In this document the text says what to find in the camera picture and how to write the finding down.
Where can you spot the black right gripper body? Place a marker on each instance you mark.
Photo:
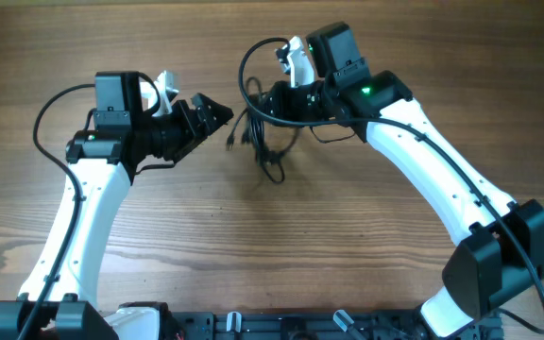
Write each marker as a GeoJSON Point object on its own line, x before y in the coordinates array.
{"type": "Point", "coordinates": [297, 104]}

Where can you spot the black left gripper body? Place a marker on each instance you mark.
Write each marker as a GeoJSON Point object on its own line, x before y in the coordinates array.
{"type": "Point", "coordinates": [179, 132]}

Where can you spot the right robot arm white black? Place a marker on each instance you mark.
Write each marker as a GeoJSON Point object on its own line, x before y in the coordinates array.
{"type": "Point", "coordinates": [499, 243]}

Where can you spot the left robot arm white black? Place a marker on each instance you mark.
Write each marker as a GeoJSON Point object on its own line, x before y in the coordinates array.
{"type": "Point", "coordinates": [134, 117]}

